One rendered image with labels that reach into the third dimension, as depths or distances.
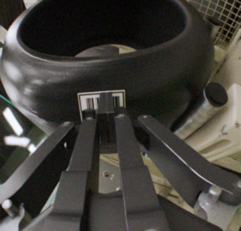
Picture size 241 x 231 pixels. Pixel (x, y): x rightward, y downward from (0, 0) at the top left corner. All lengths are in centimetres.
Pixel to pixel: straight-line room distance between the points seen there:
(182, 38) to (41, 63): 24
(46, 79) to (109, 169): 72
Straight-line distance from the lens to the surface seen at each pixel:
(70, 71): 22
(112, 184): 88
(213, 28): 48
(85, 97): 20
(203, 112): 27
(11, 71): 29
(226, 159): 72
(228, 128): 26
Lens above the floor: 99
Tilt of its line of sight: 11 degrees up
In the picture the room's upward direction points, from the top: 68 degrees counter-clockwise
